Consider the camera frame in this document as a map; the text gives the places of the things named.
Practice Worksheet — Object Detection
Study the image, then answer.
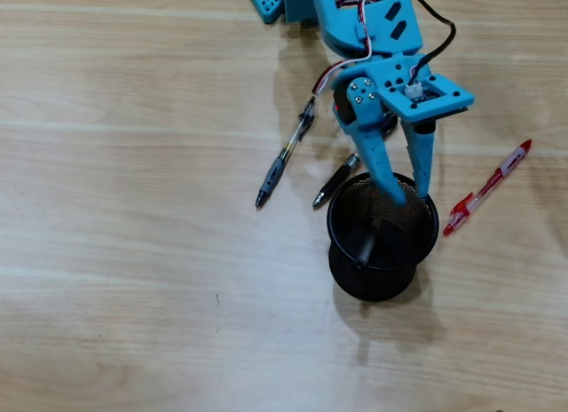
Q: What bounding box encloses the red white servo wire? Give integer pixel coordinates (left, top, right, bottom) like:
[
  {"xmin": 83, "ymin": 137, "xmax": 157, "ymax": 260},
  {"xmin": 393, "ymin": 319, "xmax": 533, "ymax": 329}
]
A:
[{"xmin": 312, "ymin": 0, "xmax": 379, "ymax": 97}]

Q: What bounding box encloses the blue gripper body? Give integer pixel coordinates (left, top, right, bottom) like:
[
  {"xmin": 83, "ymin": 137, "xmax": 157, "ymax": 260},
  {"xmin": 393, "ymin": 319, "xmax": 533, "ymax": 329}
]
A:
[{"xmin": 331, "ymin": 51, "xmax": 426, "ymax": 136}]

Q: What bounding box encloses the grey grip retractable pen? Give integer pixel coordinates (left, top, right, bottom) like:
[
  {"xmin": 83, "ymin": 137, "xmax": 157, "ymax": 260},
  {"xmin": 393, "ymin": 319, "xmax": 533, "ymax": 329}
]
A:
[{"xmin": 255, "ymin": 96, "xmax": 319, "ymax": 210}]

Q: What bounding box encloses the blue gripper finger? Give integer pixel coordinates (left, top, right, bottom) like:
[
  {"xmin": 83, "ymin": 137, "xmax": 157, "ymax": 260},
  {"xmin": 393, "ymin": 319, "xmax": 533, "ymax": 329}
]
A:
[
  {"xmin": 400, "ymin": 120, "xmax": 437, "ymax": 197},
  {"xmin": 347, "ymin": 76, "xmax": 407, "ymax": 208}
]

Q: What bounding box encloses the clear black grip stick pen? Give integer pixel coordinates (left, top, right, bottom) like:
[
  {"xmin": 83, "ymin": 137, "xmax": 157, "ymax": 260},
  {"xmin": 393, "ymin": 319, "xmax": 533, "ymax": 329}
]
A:
[{"xmin": 353, "ymin": 233, "xmax": 379, "ymax": 273}]

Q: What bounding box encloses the black camera cable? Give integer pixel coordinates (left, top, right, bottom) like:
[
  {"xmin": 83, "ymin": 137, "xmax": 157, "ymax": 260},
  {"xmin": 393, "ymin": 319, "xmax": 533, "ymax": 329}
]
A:
[{"xmin": 406, "ymin": 0, "xmax": 457, "ymax": 81}]

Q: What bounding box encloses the black labelled gel pen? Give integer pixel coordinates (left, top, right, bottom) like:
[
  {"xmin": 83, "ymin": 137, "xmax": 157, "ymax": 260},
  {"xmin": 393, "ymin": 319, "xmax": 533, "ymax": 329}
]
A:
[{"xmin": 312, "ymin": 111, "xmax": 399, "ymax": 210}]

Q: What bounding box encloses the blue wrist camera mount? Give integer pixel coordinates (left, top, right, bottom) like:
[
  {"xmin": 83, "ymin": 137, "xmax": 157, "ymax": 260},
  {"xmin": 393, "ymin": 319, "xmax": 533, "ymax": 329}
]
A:
[{"xmin": 380, "ymin": 72, "xmax": 476, "ymax": 123}]

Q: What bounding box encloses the black mesh pen holder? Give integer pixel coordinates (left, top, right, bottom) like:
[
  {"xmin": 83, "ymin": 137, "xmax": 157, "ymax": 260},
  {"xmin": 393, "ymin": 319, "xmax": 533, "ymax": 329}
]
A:
[{"xmin": 327, "ymin": 170, "xmax": 440, "ymax": 303}]

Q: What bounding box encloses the red retractable pen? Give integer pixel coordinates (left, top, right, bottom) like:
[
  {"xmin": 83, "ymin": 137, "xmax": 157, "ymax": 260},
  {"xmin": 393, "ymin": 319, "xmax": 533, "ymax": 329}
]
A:
[{"xmin": 442, "ymin": 139, "xmax": 533, "ymax": 237}]

